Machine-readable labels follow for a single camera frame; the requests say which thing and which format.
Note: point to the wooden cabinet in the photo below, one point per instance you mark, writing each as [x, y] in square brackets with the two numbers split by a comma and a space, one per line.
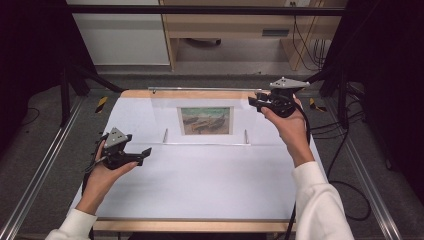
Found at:
[233, 25]

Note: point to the metal frame pin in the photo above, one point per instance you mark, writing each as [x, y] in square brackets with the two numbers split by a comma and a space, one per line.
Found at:
[246, 136]
[165, 135]

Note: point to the white table mat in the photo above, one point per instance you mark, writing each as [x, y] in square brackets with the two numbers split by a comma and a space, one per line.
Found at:
[200, 180]

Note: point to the dark curtain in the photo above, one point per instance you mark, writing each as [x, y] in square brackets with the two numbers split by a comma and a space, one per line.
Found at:
[30, 60]
[393, 83]

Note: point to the black metal stand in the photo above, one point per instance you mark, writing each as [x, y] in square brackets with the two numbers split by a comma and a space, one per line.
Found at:
[343, 100]
[65, 96]

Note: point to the aluminium floor rail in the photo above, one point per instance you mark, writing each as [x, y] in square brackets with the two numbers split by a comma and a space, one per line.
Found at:
[370, 186]
[36, 173]

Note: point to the painting print card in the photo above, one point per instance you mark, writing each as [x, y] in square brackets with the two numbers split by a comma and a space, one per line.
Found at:
[205, 120]

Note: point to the black horizontal bar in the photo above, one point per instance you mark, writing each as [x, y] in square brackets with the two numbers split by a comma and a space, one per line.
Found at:
[200, 10]

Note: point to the person's right hand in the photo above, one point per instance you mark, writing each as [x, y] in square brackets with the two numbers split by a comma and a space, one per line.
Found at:
[291, 133]

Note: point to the person's left hand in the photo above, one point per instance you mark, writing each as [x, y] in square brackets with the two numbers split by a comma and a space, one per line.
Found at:
[98, 181]

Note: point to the clear acrylic picture frame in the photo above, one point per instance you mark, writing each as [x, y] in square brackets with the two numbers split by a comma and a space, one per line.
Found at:
[166, 110]

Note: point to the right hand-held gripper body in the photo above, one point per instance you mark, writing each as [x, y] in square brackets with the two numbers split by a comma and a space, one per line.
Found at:
[283, 101]

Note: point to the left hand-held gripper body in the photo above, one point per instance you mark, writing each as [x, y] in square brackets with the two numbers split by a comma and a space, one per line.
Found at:
[115, 156]

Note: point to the white cabinet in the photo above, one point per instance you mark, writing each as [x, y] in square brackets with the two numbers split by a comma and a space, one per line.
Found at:
[120, 40]

